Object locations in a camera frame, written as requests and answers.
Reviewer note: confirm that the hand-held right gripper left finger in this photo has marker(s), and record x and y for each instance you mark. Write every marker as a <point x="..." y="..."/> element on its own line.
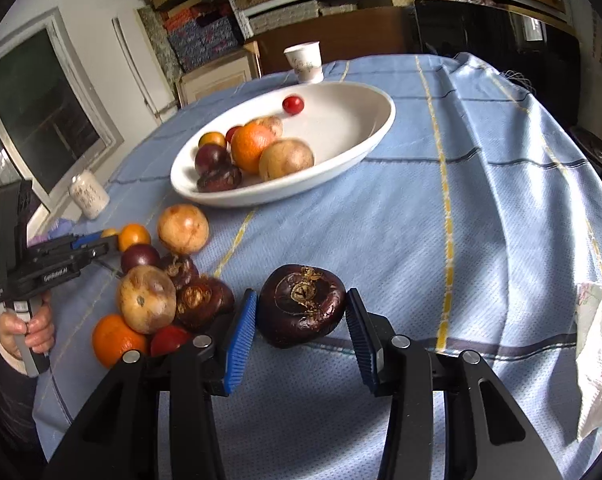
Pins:
<point x="241" y="340"/>

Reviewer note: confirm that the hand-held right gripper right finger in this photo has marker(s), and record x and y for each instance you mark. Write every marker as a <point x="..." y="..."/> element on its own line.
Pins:
<point x="361" y="345"/>

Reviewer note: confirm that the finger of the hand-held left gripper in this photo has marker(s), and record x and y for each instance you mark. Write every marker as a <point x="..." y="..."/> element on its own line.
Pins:
<point x="86" y="241"/>
<point x="101" y="252"/>

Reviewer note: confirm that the small orange mandarin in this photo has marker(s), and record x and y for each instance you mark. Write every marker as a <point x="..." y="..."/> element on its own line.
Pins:
<point x="109" y="233"/>

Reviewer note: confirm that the dark purple plum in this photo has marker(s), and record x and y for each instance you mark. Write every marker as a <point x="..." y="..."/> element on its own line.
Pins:
<point x="212" y="157"/>
<point x="139" y="257"/>

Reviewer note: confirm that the dark wrinkled fruit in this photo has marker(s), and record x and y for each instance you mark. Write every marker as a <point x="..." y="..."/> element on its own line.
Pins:
<point x="178" y="270"/>
<point x="203" y="300"/>
<point x="301" y="310"/>
<point x="219" y="178"/>

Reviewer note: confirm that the tan round fruit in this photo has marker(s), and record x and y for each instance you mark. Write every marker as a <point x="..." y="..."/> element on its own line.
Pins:
<point x="147" y="299"/>
<point x="183" y="228"/>
<point x="286" y="158"/>
<point x="271" y="124"/>

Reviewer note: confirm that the small red fruit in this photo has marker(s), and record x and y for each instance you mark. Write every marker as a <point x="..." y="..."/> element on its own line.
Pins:
<point x="232" y="132"/>
<point x="170" y="340"/>
<point x="293" y="104"/>

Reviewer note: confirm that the small yellowish mandarin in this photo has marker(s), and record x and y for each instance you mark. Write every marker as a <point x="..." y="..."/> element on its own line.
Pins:
<point x="211" y="139"/>

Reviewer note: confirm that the large orange mandarin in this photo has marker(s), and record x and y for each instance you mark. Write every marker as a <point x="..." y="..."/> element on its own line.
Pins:
<point x="251" y="147"/>

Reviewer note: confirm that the white oval plate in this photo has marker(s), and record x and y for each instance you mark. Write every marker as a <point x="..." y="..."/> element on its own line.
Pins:
<point x="341" y="125"/>

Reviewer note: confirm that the person's left forearm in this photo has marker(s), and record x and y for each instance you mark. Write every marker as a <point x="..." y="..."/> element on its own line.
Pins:
<point x="11" y="400"/>

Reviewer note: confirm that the person's left hand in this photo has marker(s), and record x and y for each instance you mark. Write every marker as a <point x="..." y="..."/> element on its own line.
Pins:
<point x="41" y="332"/>

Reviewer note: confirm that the purple cloth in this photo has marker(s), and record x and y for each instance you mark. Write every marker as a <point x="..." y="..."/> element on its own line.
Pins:
<point x="56" y="232"/>

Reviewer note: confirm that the white drink can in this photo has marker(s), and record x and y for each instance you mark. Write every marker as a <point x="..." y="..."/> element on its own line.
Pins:
<point x="88" y="195"/>

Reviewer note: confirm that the blue checked tablecloth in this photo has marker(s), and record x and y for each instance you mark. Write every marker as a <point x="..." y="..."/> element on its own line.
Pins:
<point x="456" y="260"/>

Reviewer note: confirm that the white framed window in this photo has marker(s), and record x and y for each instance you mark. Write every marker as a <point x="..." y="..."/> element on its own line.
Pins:
<point x="36" y="105"/>

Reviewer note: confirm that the white narrow strip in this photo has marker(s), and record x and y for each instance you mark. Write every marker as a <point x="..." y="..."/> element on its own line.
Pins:
<point x="136" y="65"/>

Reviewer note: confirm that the cardboard framed board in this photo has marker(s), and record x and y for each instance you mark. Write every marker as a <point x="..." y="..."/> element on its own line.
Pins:
<point x="216" y="77"/>

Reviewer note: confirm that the grey patterned board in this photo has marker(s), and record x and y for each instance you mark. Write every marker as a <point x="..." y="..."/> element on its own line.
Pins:
<point x="158" y="45"/>

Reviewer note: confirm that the crumpled white tissue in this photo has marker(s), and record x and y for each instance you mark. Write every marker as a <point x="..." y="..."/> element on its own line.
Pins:
<point x="596" y="360"/>

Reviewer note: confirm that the white paper cup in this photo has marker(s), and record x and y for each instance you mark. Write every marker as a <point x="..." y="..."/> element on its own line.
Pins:
<point x="306" y="62"/>

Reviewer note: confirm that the black round stool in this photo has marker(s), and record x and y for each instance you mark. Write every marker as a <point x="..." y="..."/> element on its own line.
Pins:
<point x="598" y="152"/>

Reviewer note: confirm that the brown wooden cabinet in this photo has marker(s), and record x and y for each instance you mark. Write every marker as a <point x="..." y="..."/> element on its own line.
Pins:
<point x="361" y="35"/>

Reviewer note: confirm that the black glossy panel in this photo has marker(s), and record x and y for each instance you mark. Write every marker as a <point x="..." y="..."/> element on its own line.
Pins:
<point x="481" y="45"/>

